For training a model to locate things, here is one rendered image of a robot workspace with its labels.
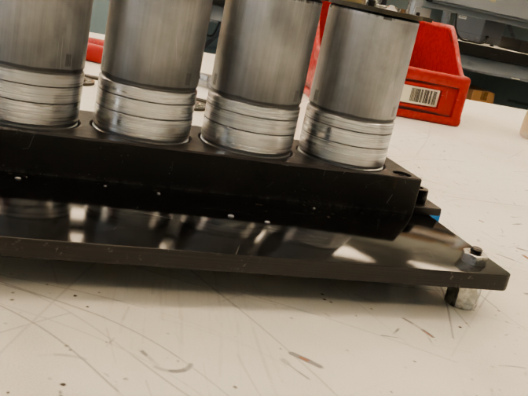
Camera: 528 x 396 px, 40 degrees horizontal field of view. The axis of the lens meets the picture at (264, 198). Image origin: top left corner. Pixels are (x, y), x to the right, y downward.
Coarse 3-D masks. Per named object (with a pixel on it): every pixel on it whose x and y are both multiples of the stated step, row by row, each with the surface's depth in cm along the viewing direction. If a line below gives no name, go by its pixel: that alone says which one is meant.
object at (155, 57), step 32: (128, 0) 17; (160, 0) 16; (192, 0) 17; (128, 32) 17; (160, 32) 17; (192, 32) 17; (128, 64) 17; (160, 64) 17; (192, 64) 17; (96, 96) 18; (128, 96) 17; (160, 96) 17; (192, 96) 18; (96, 128) 18; (128, 128) 17; (160, 128) 17
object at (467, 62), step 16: (416, 0) 254; (480, 16) 261; (496, 16) 263; (464, 48) 263; (480, 48) 264; (496, 48) 266; (464, 64) 269; (480, 64) 271; (496, 64) 272; (512, 64) 274
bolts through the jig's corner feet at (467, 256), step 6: (474, 246) 17; (462, 252) 17; (468, 252) 17; (474, 252) 17; (480, 252) 17; (462, 258) 17; (468, 258) 17; (474, 258) 17; (480, 258) 17; (486, 258) 17; (474, 264) 17; (480, 264) 17
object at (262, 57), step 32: (256, 0) 17; (288, 0) 17; (224, 32) 18; (256, 32) 18; (288, 32) 18; (224, 64) 18; (256, 64) 18; (288, 64) 18; (224, 96) 18; (256, 96) 18; (288, 96) 18; (224, 128) 18; (256, 128) 18; (288, 128) 19
